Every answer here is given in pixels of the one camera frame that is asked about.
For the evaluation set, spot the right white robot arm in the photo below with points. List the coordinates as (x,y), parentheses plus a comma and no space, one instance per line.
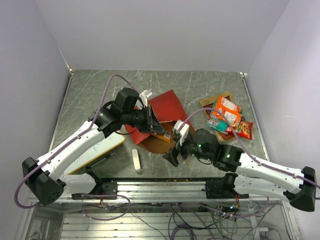
(247,174)

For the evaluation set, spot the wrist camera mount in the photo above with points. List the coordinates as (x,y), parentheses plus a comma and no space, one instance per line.
(143,98)
(181,129)

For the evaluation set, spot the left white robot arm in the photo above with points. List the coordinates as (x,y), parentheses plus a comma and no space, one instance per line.
(45,176)

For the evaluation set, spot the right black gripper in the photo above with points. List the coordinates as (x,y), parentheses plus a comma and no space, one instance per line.
(172,155)

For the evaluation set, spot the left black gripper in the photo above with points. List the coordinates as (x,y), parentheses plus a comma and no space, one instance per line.
(151,121)

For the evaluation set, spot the aluminium extrusion frame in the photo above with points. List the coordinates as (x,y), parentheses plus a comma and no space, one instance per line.
(169,210)

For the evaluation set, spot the orange snack packet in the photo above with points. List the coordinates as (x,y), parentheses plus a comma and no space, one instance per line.
(228,109)

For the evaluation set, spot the teal snack packet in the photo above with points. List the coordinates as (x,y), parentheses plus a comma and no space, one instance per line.
(217,124)

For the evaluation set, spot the red paper bag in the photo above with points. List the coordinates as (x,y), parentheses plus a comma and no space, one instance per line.
(168,110)

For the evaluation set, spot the gold teal chips bag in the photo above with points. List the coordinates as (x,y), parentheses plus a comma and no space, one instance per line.
(229,96)

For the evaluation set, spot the yellow orange snack box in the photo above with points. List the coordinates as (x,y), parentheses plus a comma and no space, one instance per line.
(167,136)

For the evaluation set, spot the small whiteboard orange frame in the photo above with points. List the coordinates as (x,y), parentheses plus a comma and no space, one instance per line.
(95,152)

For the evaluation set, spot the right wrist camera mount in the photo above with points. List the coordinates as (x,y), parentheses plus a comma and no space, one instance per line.
(181,129)

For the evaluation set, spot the red yellow snack packet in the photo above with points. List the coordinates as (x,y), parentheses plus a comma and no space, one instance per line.
(244,129)

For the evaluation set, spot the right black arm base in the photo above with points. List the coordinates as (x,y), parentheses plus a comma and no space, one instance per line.
(217,189)

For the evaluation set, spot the white marker eraser stick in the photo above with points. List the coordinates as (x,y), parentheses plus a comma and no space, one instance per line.
(136,160)

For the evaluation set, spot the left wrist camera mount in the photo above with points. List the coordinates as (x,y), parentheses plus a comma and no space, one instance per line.
(143,98)

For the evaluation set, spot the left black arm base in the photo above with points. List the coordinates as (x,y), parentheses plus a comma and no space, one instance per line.
(105,190)

